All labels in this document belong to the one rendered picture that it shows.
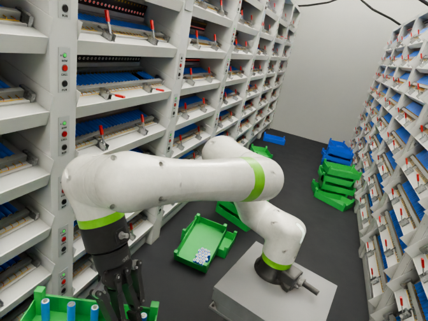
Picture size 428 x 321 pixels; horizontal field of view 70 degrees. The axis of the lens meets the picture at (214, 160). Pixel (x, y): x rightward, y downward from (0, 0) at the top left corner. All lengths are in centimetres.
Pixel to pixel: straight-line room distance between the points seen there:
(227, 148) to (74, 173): 45
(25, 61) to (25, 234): 51
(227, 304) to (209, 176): 66
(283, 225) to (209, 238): 82
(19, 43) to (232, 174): 58
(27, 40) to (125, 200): 52
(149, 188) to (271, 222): 73
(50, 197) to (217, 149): 54
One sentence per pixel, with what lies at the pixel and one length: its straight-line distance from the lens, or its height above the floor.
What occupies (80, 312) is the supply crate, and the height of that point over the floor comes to 49.
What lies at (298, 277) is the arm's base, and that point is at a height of 42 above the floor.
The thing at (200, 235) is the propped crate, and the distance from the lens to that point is 191.
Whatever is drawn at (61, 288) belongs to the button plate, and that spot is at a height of 24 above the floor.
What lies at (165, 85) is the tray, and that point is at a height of 94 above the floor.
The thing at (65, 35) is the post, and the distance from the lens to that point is 97.
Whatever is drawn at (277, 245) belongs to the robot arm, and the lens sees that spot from 119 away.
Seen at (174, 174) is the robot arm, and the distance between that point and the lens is 56.
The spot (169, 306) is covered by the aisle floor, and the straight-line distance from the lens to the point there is 160.
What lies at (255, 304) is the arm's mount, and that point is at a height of 38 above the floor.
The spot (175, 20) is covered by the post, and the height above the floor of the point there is 123.
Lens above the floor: 120
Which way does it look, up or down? 22 degrees down
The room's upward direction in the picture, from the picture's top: 12 degrees clockwise
